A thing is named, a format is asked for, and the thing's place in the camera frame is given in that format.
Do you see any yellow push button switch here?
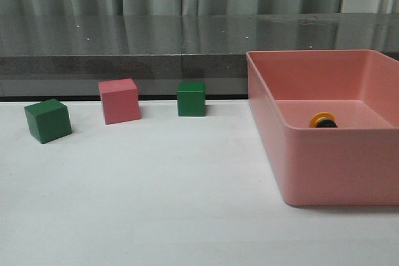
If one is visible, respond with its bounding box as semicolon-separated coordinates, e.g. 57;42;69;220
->
309;112;337;128

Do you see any green cube middle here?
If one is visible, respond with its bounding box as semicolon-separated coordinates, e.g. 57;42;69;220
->
177;82;206;116

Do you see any green cube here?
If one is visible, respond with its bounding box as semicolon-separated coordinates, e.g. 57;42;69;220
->
24;99;72;144
177;82;206;116

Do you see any pink cube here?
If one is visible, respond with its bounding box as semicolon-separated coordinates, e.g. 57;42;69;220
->
98;78;141;125

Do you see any grey stone counter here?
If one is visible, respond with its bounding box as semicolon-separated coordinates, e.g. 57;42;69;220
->
1;13;398;100

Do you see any green cube left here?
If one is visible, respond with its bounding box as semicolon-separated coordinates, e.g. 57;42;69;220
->
24;99;72;144

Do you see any pink plastic bin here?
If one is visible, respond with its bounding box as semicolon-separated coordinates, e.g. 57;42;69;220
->
246;50;398;206

